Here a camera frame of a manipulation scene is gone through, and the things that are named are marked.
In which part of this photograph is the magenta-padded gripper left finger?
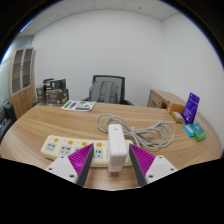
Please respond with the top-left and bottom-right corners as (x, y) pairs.
(44, 143), (95, 187)

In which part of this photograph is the orange box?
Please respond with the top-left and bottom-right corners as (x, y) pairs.
(165, 101), (185, 115)

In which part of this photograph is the flat black cardboard box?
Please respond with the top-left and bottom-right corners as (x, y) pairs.
(43, 78), (67, 92)

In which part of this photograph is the wooden glass-door cabinet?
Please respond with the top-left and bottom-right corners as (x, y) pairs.
(8, 47), (37, 119)

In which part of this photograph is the small dark cardboard box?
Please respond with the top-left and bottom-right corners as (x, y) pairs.
(35, 83), (47, 105)

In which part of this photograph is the small blue box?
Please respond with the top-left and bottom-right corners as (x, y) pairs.
(182, 124), (195, 138)

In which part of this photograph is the large black cardboard box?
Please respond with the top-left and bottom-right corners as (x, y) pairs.
(45, 88), (70, 107)

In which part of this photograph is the cream power strip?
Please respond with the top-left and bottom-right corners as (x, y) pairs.
(40, 134), (134, 168)

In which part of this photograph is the black sofa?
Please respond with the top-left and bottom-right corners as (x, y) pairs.
(0, 102), (17, 143)

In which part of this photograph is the purple upright packet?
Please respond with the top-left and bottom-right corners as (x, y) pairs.
(181, 92), (201, 125)

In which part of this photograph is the white green purple leaflet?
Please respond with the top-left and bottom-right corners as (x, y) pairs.
(60, 100), (97, 112)

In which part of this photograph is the black mesh office chair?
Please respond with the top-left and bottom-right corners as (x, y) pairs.
(81, 74), (134, 106)

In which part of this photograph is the grey backpack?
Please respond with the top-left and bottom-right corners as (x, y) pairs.
(88, 80), (122, 104)

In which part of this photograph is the grey coiled power cable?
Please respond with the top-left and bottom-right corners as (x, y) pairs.
(96, 113), (176, 150)

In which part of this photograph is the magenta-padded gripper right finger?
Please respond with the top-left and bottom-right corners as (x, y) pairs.
(128, 143), (179, 187)

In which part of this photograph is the low wooden side cabinet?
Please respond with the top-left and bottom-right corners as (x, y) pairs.
(146, 88), (186, 110)

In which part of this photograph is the white charger block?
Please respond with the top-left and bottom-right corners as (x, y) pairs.
(107, 123), (129, 173)

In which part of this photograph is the small yellow-brown box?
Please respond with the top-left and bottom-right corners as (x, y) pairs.
(169, 110), (186, 125)

